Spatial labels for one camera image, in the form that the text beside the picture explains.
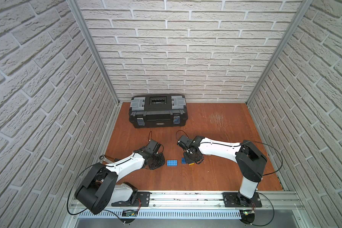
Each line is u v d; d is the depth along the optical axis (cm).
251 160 47
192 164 79
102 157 87
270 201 74
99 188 42
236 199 73
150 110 92
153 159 73
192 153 63
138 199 73
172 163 85
